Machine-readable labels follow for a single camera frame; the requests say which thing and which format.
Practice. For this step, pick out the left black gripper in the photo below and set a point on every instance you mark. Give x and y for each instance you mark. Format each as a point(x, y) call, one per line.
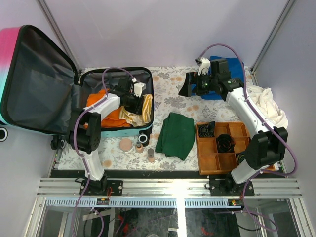
point(137, 108)

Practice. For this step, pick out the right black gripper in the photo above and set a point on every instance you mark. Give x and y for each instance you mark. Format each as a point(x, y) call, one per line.
point(192, 77)

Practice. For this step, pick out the yellow white striped towel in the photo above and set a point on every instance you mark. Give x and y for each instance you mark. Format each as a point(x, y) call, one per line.
point(138, 120)

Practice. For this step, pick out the orange garment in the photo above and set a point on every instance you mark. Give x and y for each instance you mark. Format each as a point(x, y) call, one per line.
point(112, 120)

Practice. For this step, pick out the dark green garment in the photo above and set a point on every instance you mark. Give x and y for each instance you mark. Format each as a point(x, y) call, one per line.
point(177, 136)

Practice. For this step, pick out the blue garment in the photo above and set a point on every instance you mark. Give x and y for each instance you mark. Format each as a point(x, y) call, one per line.
point(236, 72)

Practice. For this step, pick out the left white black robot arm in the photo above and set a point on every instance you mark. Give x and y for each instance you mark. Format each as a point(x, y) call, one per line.
point(84, 131)

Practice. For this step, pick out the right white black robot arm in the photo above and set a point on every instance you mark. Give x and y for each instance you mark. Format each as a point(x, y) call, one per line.
point(267, 142)

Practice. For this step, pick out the round peach compact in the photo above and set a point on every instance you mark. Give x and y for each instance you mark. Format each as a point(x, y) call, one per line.
point(125, 145)

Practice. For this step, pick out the small bottle black cap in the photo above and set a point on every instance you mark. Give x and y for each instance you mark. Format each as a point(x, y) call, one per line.
point(139, 147)

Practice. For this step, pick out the rolled black belt top-left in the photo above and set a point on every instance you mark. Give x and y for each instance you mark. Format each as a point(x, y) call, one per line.
point(206, 130)

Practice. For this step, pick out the small bottle grey cap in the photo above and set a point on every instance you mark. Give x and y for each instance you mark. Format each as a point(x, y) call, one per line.
point(151, 155)

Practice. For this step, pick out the wooden compartment tray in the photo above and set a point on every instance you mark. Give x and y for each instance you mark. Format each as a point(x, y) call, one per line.
point(212, 162)

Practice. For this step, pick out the rolled black belt centre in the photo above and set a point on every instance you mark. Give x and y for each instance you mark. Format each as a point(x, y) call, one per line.
point(225, 143)

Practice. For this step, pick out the white crumpled garment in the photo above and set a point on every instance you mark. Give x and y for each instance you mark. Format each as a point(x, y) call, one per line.
point(263, 99)

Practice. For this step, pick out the rolled dark belt bottom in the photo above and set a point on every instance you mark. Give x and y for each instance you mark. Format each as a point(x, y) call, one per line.
point(240, 157)

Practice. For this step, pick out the pink teal open suitcase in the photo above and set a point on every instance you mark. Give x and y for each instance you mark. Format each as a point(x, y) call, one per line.
point(40, 86)

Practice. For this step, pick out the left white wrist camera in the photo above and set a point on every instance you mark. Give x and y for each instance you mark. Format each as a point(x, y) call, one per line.
point(139, 88)

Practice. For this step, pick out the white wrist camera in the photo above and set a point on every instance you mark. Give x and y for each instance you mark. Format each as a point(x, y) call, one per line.
point(204, 65)
point(139, 88)

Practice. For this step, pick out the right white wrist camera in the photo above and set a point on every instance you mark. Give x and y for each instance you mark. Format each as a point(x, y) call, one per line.
point(204, 65)

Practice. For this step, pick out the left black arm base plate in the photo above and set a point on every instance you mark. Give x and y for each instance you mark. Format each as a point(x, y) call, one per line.
point(104, 188)

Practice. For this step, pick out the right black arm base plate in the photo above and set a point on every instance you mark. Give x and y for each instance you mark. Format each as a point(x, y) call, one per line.
point(221, 187)

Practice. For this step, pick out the aluminium rail frame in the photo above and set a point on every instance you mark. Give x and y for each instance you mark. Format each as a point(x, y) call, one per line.
point(165, 193)

